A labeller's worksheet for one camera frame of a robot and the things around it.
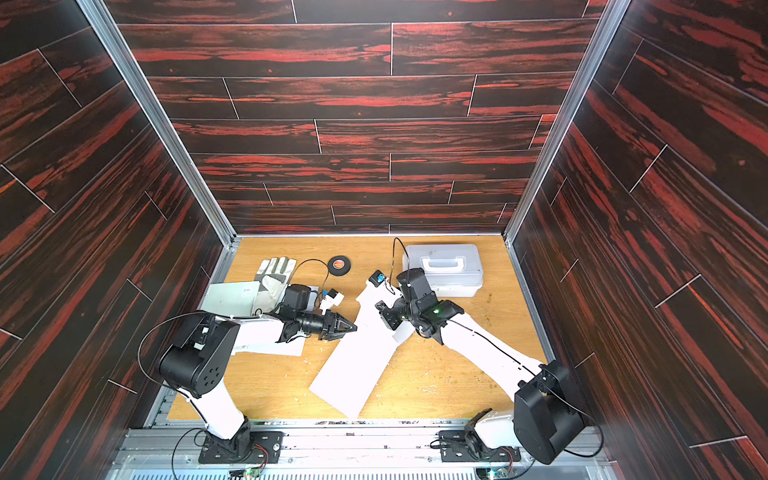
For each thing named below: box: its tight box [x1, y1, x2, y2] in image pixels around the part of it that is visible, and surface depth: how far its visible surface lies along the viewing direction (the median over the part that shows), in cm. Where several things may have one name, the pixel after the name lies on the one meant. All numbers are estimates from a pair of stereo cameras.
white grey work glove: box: [254, 256, 297, 314], surface depth 107 cm
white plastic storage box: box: [402, 244, 483, 298], surface depth 100 cm
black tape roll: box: [327, 255, 351, 277], surface depth 113 cm
